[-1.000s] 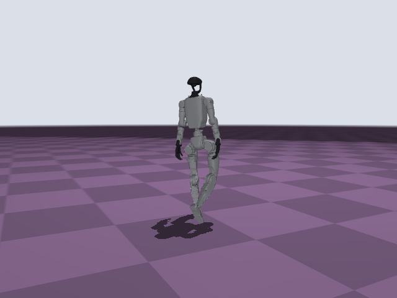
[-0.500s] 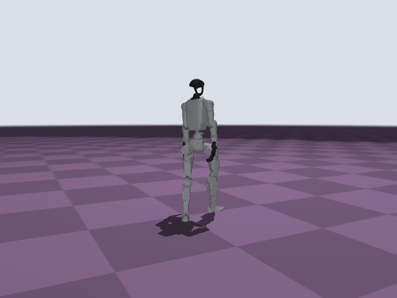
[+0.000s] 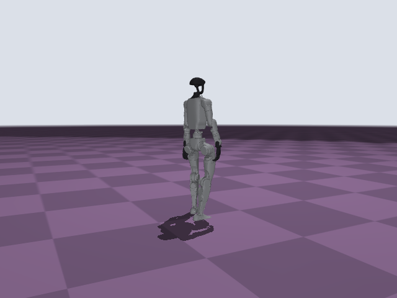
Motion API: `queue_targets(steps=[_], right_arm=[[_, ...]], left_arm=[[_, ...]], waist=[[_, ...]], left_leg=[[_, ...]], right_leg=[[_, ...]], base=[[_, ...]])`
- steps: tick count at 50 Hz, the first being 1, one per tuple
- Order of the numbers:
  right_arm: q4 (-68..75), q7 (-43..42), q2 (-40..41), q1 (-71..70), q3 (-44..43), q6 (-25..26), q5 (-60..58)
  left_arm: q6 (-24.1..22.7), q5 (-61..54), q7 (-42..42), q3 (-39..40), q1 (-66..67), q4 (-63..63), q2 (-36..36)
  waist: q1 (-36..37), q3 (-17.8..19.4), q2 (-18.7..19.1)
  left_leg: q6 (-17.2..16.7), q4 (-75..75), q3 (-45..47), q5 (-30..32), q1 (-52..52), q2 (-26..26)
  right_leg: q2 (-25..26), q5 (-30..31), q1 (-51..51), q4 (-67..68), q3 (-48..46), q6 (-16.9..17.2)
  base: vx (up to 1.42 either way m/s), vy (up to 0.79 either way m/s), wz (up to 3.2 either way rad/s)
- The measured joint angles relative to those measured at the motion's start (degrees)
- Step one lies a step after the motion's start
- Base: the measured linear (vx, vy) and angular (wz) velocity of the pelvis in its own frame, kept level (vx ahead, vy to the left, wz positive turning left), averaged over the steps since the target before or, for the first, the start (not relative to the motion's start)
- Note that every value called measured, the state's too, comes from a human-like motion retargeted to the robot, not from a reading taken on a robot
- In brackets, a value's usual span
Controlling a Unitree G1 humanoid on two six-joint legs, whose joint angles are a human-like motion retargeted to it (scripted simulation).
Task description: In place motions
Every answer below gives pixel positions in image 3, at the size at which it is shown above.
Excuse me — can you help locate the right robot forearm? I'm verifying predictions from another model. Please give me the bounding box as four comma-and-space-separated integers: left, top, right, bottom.
210, 119, 222, 146

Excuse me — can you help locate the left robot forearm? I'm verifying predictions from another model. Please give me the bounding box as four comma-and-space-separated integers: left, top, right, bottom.
183, 125, 190, 144

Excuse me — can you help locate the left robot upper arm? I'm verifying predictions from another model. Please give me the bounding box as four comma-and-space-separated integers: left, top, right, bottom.
184, 101, 188, 127

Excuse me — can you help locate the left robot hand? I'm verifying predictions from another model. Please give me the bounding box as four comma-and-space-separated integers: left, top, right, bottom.
182, 140, 188, 160

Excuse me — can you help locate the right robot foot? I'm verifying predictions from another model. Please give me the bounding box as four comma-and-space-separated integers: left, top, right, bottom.
193, 213, 211, 221

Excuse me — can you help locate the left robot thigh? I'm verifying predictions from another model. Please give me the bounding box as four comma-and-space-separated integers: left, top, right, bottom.
184, 143, 200, 183

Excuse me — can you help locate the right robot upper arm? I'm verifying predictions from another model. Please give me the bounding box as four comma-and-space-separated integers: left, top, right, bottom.
200, 99, 213, 127

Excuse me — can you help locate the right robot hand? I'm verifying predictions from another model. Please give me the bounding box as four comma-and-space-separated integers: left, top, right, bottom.
212, 141, 221, 161

